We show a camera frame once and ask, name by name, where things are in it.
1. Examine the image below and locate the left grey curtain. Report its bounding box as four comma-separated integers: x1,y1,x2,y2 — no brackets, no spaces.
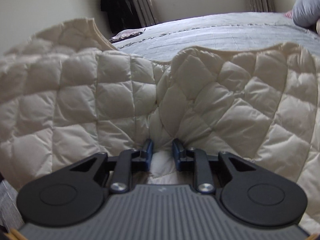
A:
133,0,159,27

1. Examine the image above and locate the dark hanging coat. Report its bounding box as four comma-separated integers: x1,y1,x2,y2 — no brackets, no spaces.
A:
100,0,142,34

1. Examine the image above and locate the grey checked bedspread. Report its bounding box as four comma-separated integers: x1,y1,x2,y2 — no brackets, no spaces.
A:
114,12,319,61

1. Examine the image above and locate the grey folded blanket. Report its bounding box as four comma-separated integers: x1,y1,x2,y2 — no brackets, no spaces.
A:
292,0,319,28

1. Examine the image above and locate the small patterned cloth on bed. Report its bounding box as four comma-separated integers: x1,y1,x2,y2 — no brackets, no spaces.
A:
109,28,145,43

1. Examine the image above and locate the cream quilted puffer jacket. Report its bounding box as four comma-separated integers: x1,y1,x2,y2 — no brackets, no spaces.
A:
1,19,319,233

